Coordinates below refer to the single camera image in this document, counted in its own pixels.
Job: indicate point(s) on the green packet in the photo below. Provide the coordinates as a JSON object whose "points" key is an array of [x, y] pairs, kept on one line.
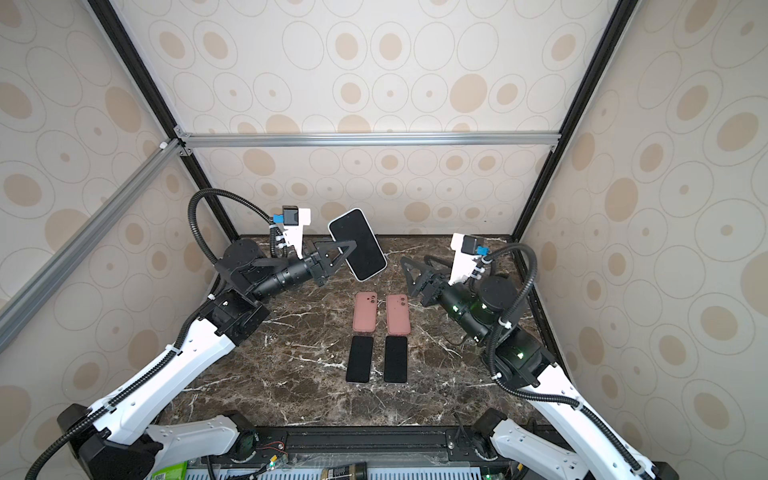
{"points": [[174, 472]]}

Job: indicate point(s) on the black corner frame post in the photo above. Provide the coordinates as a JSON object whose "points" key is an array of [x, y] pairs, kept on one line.
{"points": [[608, 42], [107, 16]]}

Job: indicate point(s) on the horizontal aluminium rail back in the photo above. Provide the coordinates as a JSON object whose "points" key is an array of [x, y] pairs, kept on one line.
{"points": [[370, 139]]}

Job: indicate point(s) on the phone with black screen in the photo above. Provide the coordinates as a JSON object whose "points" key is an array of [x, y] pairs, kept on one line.
{"points": [[396, 359]]}

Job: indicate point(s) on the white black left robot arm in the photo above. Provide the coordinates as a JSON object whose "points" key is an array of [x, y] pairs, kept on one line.
{"points": [[116, 438]]}

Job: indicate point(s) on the black corner frame post right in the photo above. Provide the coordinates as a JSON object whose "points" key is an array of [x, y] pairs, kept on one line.
{"points": [[608, 42]]}

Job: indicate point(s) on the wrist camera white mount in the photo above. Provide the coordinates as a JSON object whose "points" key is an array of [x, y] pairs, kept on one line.
{"points": [[470, 258], [287, 230]]}

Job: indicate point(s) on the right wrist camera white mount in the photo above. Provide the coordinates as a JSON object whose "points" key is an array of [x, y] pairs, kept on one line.
{"points": [[470, 258]]}

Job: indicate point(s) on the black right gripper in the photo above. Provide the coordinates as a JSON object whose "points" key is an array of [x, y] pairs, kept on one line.
{"points": [[432, 278]]}

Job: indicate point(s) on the dark bottle at front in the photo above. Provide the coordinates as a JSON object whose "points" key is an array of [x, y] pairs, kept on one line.
{"points": [[353, 471]]}

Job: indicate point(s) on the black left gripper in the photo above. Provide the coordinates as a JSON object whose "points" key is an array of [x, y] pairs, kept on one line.
{"points": [[317, 261]]}

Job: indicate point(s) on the pink phone case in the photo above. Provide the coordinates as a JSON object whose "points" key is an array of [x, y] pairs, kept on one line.
{"points": [[397, 314], [365, 312]]}

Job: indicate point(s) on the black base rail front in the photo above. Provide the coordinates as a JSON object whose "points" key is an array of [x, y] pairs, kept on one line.
{"points": [[366, 444]]}

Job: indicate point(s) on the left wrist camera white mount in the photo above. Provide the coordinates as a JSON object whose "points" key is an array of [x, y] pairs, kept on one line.
{"points": [[287, 230]]}

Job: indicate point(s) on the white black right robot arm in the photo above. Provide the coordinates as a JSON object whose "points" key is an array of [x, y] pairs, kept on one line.
{"points": [[584, 446]]}

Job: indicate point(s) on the light blue cased phone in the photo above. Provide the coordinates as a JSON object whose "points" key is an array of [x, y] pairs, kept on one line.
{"points": [[367, 258]]}

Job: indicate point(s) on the black corner frame post left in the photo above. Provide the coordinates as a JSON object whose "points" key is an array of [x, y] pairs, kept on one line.
{"points": [[107, 16]]}

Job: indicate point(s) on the diagonal aluminium rail left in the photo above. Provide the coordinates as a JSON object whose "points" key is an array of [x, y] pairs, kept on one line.
{"points": [[17, 313]]}

